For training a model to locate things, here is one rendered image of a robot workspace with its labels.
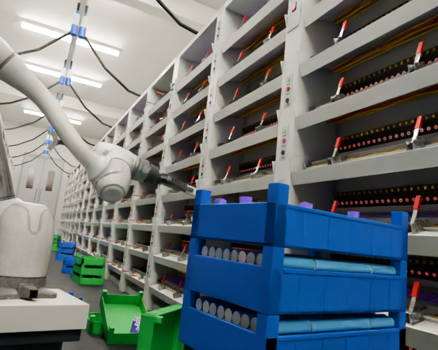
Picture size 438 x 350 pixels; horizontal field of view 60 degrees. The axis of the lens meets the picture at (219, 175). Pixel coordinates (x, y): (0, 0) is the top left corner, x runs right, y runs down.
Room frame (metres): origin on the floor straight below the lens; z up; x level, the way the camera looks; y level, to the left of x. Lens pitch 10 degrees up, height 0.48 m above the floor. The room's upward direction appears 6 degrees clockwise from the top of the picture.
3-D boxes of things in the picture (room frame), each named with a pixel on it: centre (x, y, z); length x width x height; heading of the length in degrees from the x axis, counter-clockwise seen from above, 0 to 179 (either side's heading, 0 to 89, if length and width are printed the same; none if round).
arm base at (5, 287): (1.17, 0.55, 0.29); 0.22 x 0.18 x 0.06; 47
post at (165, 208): (2.60, 0.30, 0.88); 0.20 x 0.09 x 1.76; 116
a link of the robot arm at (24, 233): (1.19, 0.57, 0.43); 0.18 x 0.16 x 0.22; 41
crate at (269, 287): (0.64, -0.14, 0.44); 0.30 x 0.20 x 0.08; 124
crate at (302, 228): (0.64, -0.14, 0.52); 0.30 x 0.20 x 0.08; 124
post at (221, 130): (1.97, 0.00, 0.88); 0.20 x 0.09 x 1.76; 116
